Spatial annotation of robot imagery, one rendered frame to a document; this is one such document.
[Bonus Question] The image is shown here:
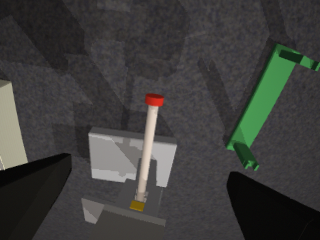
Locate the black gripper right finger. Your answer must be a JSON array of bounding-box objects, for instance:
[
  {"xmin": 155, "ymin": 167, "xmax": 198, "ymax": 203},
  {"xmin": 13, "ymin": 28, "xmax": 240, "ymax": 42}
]
[{"xmin": 227, "ymin": 171, "xmax": 320, "ymax": 240}]

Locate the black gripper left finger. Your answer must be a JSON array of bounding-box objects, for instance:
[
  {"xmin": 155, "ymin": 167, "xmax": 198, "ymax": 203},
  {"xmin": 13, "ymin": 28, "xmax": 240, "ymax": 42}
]
[{"xmin": 0, "ymin": 153, "xmax": 72, "ymax": 240}]

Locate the beige tapered pin with red cap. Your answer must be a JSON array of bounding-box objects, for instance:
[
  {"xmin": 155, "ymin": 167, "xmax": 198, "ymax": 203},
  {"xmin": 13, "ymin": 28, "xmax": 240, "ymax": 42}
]
[{"xmin": 136, "ymin": 93, "xmax": 164, "ymax": 201}]

